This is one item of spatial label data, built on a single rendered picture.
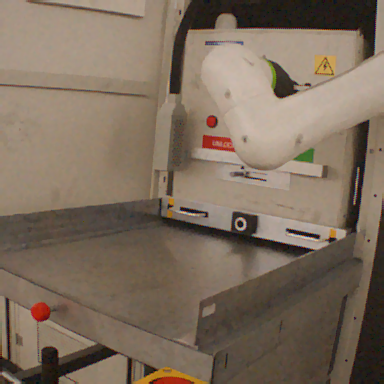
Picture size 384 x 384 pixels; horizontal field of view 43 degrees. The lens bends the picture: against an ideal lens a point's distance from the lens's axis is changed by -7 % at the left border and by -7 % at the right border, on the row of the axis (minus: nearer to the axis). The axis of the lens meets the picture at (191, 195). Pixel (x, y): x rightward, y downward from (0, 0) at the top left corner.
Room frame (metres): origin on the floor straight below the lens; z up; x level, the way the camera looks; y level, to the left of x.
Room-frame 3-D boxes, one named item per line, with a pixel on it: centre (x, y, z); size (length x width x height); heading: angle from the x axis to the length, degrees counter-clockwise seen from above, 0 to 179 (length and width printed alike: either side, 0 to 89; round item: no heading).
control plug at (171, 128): (1.37, 0.07, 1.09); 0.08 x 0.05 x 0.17; 146
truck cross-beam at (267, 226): (1.32, -0.16, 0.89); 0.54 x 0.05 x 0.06; 56
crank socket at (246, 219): (1.29, -0.13, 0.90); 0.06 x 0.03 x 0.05; 56
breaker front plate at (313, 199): (1.31, -0.15, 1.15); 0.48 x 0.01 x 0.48; 56
